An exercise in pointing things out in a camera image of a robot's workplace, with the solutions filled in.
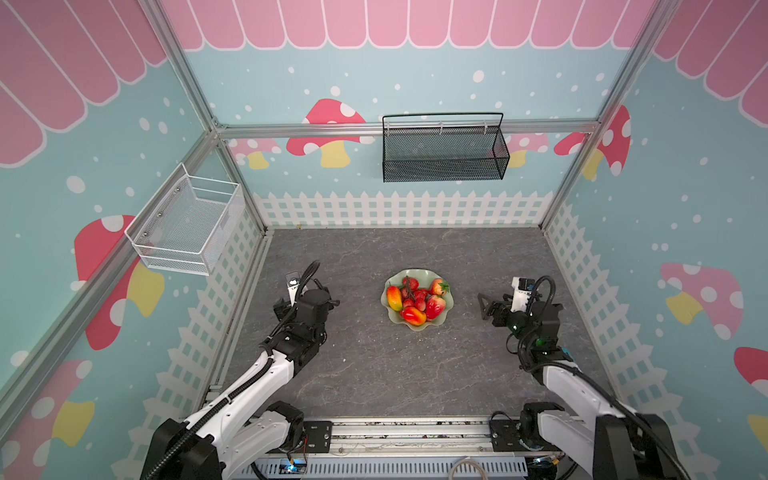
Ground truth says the green scalloped fruit bowl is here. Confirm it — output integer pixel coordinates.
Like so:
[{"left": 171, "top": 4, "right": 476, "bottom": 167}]
[{"left": 381, "top": 268, "right": 454, "bottom": 332}]

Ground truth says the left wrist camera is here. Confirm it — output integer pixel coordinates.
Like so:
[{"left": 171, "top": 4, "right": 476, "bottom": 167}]
[{"left": 286, "top": 272, "right": 300, "bottom": 305}]

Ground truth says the black mesh wall basket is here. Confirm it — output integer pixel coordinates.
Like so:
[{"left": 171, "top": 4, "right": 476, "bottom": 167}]
[{"left": 381, "top": 112, "right": 510, "bottom": 183}]

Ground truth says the fake strawberry with leaves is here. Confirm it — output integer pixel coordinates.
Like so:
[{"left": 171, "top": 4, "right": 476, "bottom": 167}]
[{"left": 429, "top": 278, "right": 450, "bottom": 297}]

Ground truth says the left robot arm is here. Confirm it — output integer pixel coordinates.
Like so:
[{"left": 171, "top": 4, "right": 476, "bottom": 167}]
[{"left": 141, "top": 261, "right": 340, "bottom": 479}]

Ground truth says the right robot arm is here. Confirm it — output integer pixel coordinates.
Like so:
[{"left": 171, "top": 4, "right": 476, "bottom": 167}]
[{"left": 478, "top": 276, "right": 690, "bottom": 479}]

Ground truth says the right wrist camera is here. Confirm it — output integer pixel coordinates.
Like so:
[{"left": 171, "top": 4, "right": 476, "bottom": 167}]
[{"left": 510, "top": 277, "right": 536, "bottom": 312}]

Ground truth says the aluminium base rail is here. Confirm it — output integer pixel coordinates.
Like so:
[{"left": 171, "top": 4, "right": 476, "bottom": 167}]
[{"left": 155, "top": 413, "right": 601, "bottom": 480}]

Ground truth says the red lychee bunch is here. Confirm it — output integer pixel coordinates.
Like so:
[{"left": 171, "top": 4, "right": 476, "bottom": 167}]
[{"left": 400, "top": 276, "right": 429, "bottom": 312}]

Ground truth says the white wire wall basket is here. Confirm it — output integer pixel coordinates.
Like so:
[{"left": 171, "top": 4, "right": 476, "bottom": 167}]
[{"left": 125, "top": 164, "right": 245, "bottom": 276}]

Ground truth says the fake mango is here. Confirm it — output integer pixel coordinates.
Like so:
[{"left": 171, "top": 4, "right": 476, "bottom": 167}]
[
  {"left": 401, "top": 306, "right": 427, "bottom": 326},
  {"left": 386, "top": 285, "right": 403, "bottom": 312}
]

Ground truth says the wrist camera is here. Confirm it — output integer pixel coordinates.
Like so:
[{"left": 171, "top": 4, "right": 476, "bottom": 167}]
[
  {"left": 286, "top": 272, "right": 300, "bottom": 305},
  {"left": 510, "top": 277, "right": 536, "bottom": 312}
]

